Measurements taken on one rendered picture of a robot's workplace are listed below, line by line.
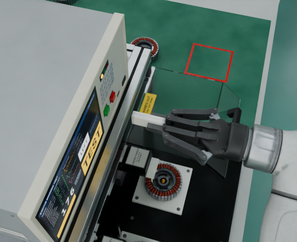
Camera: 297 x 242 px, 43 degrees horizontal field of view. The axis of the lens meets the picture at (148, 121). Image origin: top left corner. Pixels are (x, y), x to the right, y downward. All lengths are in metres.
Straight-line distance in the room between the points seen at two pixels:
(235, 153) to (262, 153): 0.05
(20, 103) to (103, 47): 0.19
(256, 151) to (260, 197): 1.32
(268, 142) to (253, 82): 0.72
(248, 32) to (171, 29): 0.31
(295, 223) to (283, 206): 0.04
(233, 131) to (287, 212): 0.18
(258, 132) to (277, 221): 0.17
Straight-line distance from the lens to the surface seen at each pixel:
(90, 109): 0.70
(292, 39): 2.76
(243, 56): 1.52
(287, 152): 0.75
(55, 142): 0.63
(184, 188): 1.16
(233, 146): 0.75
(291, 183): 0.76
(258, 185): 2.08
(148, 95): 0.97
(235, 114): 0.97
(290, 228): 0.75
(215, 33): 1.58
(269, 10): 1.73
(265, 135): 0.76
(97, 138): 0.80
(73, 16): 0.81
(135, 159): 1.04
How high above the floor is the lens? 1.85
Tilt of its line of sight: 58 degrees down
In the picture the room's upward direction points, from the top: straight up
